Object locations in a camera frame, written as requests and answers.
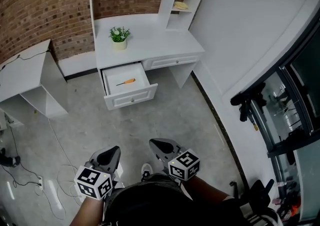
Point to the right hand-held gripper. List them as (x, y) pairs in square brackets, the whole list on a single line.
[(183, 165)]

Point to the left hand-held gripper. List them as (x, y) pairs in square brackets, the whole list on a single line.
[(91, 182)]

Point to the person's right forearm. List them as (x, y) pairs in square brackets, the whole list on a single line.
[(205, 188)]

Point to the person's left forearm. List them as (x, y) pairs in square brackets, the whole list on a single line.
[(87, 212)]

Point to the person's right shoe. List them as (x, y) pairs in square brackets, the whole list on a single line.
[(147, 168)]

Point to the person's black clothing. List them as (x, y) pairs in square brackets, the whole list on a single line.
[(155, 202)]

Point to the small white power strip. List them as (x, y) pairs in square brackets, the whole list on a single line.
[(40, 182)]

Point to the brass padlock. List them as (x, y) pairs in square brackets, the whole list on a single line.
[(255, 127)]

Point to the black power adapter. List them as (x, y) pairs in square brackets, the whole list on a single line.
[(8, 161)]

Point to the black office chair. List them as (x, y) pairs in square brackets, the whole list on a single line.
[(260, 192)]

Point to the white desk with hutch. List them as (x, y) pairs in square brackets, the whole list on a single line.
[(160, 42)]

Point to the green plant in cream pot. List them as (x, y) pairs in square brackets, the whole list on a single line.
[(119, 45)]

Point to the plain white side desk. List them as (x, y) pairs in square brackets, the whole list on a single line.
[(22, 70)]

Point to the black and orange bag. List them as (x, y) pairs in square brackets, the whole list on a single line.
[(290, 207)]

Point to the pale yellow cloth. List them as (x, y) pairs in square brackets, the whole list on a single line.
[(181, 5)]

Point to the black window frame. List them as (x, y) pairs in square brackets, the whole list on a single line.
[(290, 146)]

